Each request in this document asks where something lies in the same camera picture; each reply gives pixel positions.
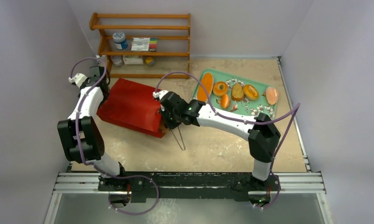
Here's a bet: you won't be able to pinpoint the black metal tongs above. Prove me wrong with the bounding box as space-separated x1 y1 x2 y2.
170 127 186 151

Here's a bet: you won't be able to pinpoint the red paper bag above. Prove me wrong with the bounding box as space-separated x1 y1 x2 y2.
97 78 167 138

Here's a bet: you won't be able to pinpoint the fake orange doughnut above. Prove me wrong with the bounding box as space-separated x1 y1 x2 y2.
212 81 229 98

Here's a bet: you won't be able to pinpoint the fake small sesame roll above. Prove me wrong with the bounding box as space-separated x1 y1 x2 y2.
220 94 231 109

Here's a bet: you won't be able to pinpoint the fake brown bread slice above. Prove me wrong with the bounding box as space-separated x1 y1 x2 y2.
231 83 245 101

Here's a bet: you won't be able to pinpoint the green floral tray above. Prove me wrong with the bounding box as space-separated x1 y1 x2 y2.
199 69 276 119

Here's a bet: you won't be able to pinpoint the fake golden bagel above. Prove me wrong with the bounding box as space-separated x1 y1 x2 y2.
243 84 259 101

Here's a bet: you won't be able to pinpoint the fake pink sugared bread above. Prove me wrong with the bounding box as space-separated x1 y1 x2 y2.
264 86 279 105

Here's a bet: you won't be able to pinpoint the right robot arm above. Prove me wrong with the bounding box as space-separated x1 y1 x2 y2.
153 90 281 190

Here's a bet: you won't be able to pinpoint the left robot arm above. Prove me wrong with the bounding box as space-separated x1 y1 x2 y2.
57 65 128 191

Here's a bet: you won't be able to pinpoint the small clear jar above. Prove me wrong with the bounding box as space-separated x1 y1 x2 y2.
110 56 123 66

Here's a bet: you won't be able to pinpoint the white small box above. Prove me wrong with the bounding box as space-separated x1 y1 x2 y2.
122 56 144 65

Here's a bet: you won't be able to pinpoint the blue lidded jar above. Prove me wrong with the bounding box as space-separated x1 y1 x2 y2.
112 32 128 50

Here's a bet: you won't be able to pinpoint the pack of coloured markers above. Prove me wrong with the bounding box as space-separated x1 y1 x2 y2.
131 37 158 52

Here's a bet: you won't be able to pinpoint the yellow green cube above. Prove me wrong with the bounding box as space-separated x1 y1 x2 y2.
145 57 156 66

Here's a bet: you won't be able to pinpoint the wooden shelf rack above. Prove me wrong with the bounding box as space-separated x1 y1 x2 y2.
89 13 191 73

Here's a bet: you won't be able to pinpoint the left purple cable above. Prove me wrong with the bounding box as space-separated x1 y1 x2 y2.
70 57 128 180

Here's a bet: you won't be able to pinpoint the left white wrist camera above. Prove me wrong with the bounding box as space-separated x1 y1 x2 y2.
68 73 87 88

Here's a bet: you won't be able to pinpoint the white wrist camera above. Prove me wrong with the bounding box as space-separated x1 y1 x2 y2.
68 73 87 88
153 90 168 101

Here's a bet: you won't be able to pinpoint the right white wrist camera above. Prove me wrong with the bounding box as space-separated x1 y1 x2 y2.
153 90 168 101

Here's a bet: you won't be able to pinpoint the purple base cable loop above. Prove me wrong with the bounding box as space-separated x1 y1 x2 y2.
108 175 160 216

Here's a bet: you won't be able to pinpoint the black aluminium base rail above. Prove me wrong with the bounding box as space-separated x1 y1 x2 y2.
54 172 326 205

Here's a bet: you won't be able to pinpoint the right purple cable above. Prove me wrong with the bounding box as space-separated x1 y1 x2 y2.
154 72 301 211

